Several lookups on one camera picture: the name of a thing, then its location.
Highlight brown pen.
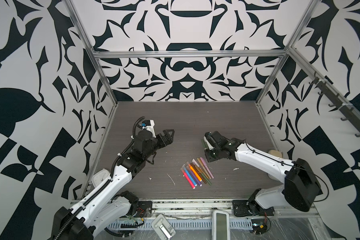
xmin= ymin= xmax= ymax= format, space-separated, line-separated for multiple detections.
xmin=197 ymin=158 xmax=211 ymax=179

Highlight pink pen body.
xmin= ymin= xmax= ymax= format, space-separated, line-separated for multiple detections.
xmin=200 ymin=157 xmax=214 ymax=179

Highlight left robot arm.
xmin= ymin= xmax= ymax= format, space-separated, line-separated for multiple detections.
xmin=50 ymin=129 xmax=175 ymax=240

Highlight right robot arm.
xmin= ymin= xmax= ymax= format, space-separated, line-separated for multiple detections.
xmin=203 ymin=131 xmax=321 ymax=217

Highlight olive green marker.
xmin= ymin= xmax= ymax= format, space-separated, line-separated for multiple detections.
xmin=202 ymin=172 xmax=212 ymax=186

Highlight orange marker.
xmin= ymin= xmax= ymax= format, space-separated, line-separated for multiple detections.
xmin=187 ymin=162 xmax=203 ymax=183

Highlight red pink marker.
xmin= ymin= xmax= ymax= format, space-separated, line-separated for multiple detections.
xmin=180 ymin=168 xmax=196 ymax=190

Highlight purple marker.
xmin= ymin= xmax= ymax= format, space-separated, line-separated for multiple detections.
xmin=186 ymin=166 xmax=203 ymax=187

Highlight blue marker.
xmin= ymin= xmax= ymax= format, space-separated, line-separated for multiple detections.
xmin=183 ymin=165 xmax=198 ymax=187

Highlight white timer clock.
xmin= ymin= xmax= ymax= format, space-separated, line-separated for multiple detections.
xmin=92 ymin=169 xmax=110 ymax=188

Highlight beige sponge block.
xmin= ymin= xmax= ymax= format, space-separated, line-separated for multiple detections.
xmin=268 ymin=150 xmax=283 ymax=159

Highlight white tablet device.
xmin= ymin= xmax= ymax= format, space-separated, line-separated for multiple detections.
xmin=212 ymin=210 xmax=231 ymax=240

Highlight white clamp device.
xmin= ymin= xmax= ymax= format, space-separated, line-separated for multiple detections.
xmin=152 ymin=214 xmax=176 ymax=240

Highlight green lit circuit board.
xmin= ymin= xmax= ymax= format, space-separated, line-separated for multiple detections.
xmin=251 ymin=218 xmax=272 ymax=236

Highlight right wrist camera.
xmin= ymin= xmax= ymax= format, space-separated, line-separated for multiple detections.
xmin=203 ymin=136 xmax=214 ymax=150

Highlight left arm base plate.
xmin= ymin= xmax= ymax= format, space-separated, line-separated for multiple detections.
xmin=129 ymin=201 xmax=153 ymax=218

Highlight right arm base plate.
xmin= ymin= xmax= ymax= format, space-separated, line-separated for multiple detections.
xmin=232 ymin=200 xmax=275 ymax=217

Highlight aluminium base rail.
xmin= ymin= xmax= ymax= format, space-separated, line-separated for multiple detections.
xmin=101 ymin=197 xmax=319 ymax=221

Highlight left circuit board wires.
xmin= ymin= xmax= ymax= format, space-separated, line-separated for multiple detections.
xmin=119 ymin=217 xmax=145 ymax=230

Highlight black hook rail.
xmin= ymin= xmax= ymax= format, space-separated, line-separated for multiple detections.
xmin=310 ymin=72 xmax=360 ymax=138

